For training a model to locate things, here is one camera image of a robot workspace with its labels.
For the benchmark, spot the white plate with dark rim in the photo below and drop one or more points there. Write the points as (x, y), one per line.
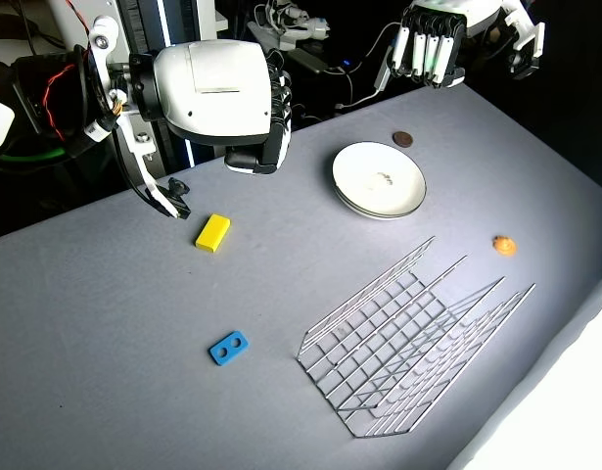
(374, 176)
(379, 216)

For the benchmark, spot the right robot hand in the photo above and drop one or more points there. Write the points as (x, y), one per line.
(212, 88)

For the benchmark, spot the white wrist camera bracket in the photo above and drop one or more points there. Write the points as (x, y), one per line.
(134, 147)

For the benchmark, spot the black power adapter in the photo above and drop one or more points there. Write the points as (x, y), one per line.
(305, 60)

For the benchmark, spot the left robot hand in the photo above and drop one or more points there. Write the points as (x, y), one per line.
(428, 49)

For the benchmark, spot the yellow rectangular block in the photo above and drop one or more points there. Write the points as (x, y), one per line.
(212, 233)

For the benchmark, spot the orange swirl cookie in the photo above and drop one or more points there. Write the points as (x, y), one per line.
(505, 247)

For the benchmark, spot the brown round cookie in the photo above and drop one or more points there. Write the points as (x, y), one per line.
(402, 139)

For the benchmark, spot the white mechanical device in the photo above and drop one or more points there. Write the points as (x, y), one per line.
(281, 29)

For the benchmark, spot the blue block with two holes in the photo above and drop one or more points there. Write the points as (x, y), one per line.
(221, 357)

